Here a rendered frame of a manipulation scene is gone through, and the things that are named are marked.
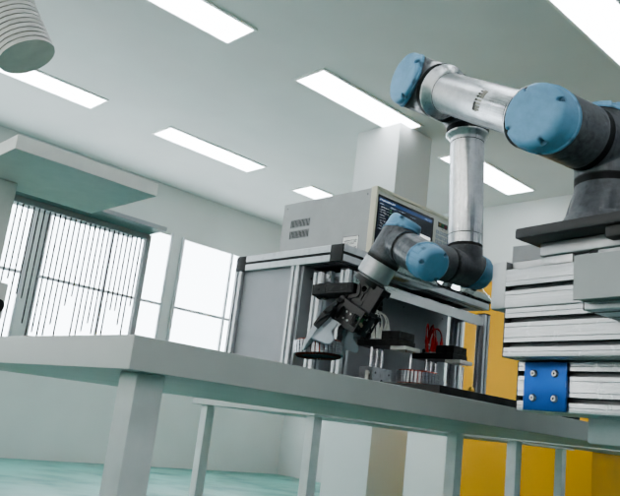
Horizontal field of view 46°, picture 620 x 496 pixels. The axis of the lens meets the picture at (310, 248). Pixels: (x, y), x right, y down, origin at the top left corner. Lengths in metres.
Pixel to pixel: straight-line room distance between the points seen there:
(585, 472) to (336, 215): 3.74
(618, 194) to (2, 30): 1.64
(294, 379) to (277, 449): 8.93
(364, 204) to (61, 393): 6.63
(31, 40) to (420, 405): 1.43
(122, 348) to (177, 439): 8.11
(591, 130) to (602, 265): 0.27
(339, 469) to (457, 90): 4.94
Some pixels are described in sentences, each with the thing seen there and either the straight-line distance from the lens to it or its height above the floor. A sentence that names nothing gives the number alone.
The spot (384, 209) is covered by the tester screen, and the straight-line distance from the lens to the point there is 2.08.
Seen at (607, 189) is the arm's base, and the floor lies 1.10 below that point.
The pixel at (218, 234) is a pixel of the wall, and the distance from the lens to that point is 9.56.
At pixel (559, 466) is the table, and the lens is 5.04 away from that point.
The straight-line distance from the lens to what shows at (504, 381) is 5.90.
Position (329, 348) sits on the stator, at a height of 0.82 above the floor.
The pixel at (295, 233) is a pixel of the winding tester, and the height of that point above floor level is 1.22.
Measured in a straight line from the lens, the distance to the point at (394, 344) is 1.96.
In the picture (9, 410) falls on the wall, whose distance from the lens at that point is 8.22.
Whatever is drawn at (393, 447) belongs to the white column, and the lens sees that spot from 6.19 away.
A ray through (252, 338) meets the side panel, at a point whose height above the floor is 0.87.
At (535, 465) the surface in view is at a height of 0.58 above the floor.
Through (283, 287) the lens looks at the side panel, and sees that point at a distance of 2.05.
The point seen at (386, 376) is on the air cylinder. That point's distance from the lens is 2.03.
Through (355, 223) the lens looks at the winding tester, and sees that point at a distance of 2.09.
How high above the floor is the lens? 0.65
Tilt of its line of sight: 14 degrees up
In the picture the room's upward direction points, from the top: 7 degrees clockwise
